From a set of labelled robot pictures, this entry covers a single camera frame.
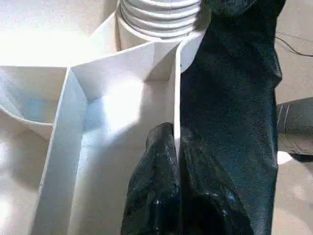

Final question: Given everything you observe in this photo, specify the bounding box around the grey robot leg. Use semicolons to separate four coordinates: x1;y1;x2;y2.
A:
275;96;313;157

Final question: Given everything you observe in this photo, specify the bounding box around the white plastic table top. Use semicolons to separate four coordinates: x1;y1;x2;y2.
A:
0;0;205;235

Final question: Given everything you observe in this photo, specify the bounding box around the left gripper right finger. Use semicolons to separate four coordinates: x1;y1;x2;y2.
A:
179;126;253;235

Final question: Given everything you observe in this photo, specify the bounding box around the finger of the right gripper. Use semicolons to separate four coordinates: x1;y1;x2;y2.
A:
195;0;256;30

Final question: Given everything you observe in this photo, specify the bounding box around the white plastic table leg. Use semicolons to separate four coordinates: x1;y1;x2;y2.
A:
116;0;205;42

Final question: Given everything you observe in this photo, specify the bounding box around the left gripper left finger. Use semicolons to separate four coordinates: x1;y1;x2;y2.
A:
120;122;183;235

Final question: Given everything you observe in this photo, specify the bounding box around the black floor cable bundle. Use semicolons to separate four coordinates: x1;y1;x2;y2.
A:
275;36;313;57

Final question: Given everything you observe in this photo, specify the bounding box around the black mat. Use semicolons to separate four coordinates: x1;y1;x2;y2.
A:
179;0;287;235

